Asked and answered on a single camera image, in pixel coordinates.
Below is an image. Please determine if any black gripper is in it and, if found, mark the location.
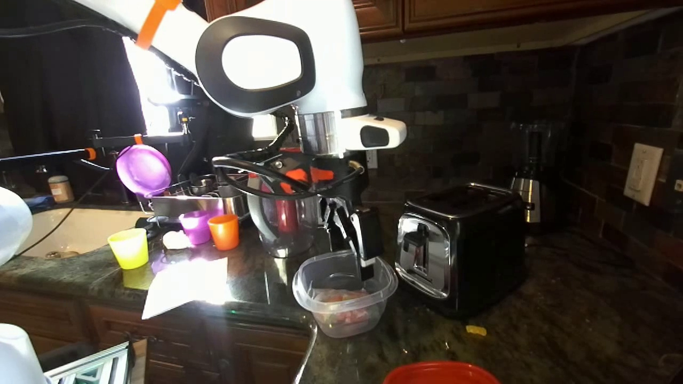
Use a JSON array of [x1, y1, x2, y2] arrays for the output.
[[295, 108, 380, 284]]

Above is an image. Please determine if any red plastic container lid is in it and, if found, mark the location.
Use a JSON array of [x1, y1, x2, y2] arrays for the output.
[[382, 358, 501, 384]]

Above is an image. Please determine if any clear pitcher with red lid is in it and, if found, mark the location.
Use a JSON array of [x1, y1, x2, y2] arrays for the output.
[[243, 157, 327, 260]]

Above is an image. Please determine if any purple round plastic lid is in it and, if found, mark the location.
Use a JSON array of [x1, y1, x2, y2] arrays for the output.
[[113, 144, 172, 200]]

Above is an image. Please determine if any clear plastic food container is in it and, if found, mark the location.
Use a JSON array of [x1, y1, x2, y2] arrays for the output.
[[289, 247, 401, 339]]

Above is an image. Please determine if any black and chrome toaster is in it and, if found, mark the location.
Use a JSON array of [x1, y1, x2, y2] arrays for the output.
[[392, 181, 529, 321]]

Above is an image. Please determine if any orange plastic cup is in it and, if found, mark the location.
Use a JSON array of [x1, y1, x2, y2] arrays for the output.
[[205, 213, 240, 251]]

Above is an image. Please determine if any purple plastic cup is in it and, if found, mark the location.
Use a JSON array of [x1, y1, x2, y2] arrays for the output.
[[177, 210, 213, 250]]

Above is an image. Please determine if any metal tray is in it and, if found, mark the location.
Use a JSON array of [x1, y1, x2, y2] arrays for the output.
[[146, 173, 250, 221]]

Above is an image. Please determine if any white paper sheet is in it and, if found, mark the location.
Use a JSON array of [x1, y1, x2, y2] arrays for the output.
[[138, 257, 233, 323]]

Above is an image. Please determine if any small white lumpy object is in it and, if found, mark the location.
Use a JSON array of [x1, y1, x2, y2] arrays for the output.
[[159, 228, 192, 251]]

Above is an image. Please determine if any green plastic cup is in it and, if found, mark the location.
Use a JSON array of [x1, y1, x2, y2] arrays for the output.
[[107, 226, 152, 272]]

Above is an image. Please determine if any wooden upper cabinet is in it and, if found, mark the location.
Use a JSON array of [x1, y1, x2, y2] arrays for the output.
[[349, 0, 683, 50]]

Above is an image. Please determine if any small jar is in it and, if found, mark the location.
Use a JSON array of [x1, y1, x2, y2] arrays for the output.
[[46, 173, 77, 208]]

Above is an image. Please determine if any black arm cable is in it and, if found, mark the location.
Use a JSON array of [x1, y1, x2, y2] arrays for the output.
[[210, 150, 365, 199]]

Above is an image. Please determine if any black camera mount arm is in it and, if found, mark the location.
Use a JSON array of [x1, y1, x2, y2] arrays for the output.
[[0, 127, 208, 167]]

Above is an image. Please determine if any thin black cord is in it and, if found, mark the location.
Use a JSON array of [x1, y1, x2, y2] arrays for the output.
[[12, 178, 109, 263]]

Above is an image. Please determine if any white light switch plate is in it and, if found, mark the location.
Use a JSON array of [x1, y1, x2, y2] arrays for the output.
[[622, 140, 665, 210]]

